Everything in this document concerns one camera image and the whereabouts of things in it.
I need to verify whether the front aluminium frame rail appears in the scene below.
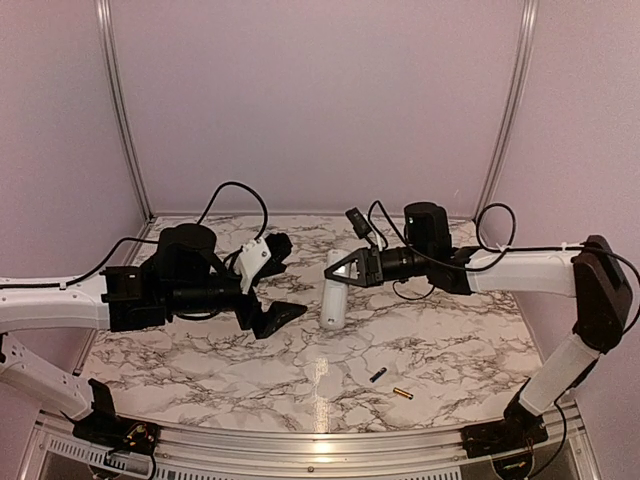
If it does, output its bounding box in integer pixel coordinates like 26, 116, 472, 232
16, 402, 604, 479

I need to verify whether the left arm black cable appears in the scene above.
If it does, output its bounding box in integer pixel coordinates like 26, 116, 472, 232
0, 180, 269, 291

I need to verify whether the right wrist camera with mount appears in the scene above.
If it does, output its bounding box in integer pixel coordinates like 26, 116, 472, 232
345, 207, 388, 250

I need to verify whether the right rear aluminium post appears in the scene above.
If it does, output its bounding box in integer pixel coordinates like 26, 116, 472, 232
473, 0, 539, 220

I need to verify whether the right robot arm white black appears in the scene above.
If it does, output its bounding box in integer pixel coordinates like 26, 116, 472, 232
320, 202, 638, 448

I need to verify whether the gold battery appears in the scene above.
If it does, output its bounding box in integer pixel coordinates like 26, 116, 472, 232
393, 387, 414, 400

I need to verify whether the aluminium post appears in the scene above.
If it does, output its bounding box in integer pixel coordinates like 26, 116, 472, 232
95, 0, 154, 223
473, 0, 539, 220

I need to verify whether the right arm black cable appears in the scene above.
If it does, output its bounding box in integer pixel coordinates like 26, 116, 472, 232
367, 199, 632, 301

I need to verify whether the dark blue battery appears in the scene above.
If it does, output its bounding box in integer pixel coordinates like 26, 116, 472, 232
369, 367, 387, 383

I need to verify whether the left rear aluminium post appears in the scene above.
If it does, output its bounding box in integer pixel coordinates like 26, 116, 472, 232
95, 0, 154, 223

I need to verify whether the white remote control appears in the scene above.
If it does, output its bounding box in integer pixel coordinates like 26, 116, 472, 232
319, 279, 348, 330

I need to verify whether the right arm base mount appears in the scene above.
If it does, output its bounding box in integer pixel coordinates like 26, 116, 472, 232
460, 419, 549, 458

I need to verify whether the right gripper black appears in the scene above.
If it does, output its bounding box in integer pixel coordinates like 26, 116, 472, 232
325, 244, 433, 287

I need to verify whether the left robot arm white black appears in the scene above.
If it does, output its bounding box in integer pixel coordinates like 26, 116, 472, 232
1, 223, 307, 445

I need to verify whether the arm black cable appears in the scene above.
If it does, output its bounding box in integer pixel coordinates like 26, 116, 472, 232
0, 180, 269, 291
367, 199, 632, 301

